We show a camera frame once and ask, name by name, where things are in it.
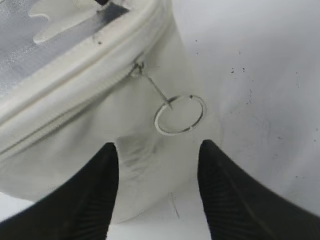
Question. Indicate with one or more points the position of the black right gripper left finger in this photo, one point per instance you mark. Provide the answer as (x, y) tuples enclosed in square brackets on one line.
[(81, 209)]

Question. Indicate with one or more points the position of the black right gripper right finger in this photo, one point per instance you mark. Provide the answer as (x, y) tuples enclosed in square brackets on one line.
[(237, 207)]

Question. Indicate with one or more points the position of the cream zippered bag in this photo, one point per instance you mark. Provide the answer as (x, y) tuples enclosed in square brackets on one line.
[(77, 74)]

